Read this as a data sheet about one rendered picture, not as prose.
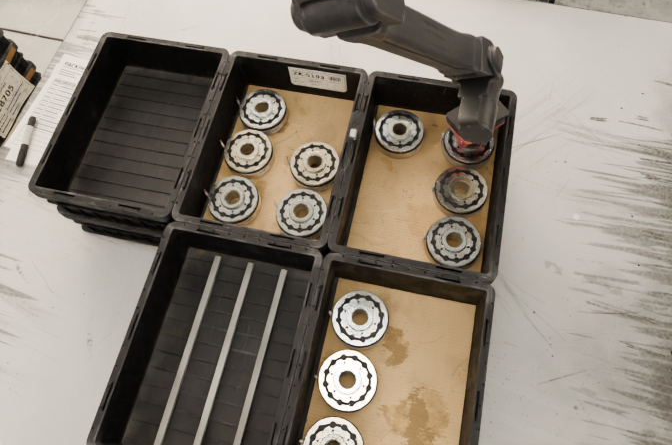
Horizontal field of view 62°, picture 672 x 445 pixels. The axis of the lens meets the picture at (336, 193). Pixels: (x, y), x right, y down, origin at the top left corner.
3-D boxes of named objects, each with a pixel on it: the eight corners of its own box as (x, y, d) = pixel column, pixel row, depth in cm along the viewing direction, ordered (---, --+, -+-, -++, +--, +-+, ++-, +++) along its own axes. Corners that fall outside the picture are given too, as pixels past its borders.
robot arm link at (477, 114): (497, 40, 90) (446, 48, 94) (485, 98, 85) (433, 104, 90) (517, 86, 98) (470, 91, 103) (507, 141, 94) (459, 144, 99)
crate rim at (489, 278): (369, 76, 117) (369, 69, 115) (515, 97, 113) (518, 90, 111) (326, 254, 102) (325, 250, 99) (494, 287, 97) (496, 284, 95)
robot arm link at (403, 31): (372, -39, 57) (289, -16, 63) (373, 17, 57) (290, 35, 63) (507, 41, 92) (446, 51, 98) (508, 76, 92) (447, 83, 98)
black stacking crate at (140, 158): (125, 64, 135) (105, 32, 125) (242, 83, 131) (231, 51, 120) (57, 214, 119) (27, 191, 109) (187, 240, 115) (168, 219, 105)
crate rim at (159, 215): (108, 37, 126) (103, 30, 124) (234, 56, 122) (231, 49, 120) (31, 196, 111) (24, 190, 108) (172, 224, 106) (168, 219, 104)
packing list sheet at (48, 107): (58, 53, 152) (57, 52, 151) (135, 68, 148) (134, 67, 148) (-3, 157, 139) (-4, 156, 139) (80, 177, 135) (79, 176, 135)
